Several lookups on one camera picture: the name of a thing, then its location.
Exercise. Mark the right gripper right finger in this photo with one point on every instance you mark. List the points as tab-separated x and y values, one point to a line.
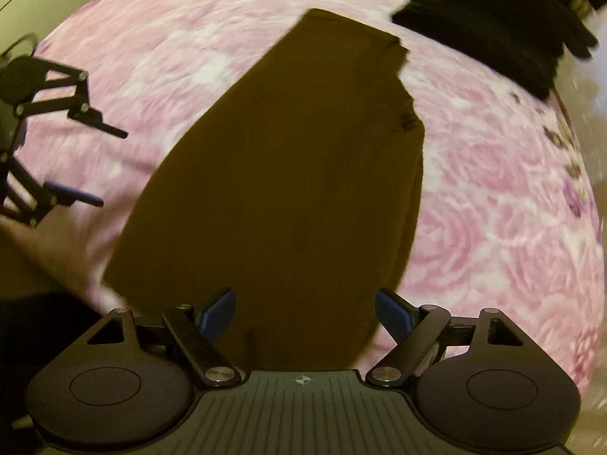
416	332

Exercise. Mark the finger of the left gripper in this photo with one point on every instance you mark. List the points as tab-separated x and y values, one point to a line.
27	202
77	106

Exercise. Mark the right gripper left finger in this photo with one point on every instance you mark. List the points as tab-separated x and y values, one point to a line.
195	331

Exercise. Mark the brown knit cardigan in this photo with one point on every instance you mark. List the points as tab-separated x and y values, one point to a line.
299	189

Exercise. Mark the stack of dark folded clothes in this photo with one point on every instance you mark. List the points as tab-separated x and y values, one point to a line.
522	40

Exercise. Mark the pink floral bedspread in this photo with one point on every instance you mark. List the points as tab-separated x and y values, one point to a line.
507	216

